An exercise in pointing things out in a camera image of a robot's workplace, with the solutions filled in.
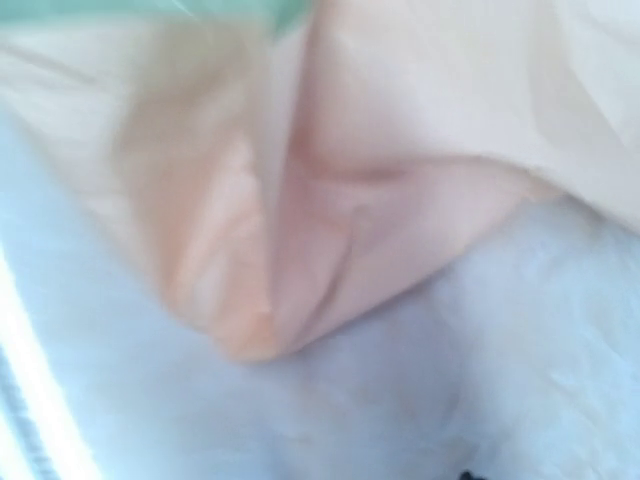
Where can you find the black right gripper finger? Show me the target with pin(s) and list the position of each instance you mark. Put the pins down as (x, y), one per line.
(468, 475)

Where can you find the green pink wrapping paper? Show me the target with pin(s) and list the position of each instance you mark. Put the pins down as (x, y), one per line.
(277, 168)

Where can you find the aluminium front rail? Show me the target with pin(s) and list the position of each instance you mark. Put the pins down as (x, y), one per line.
(39, 436)

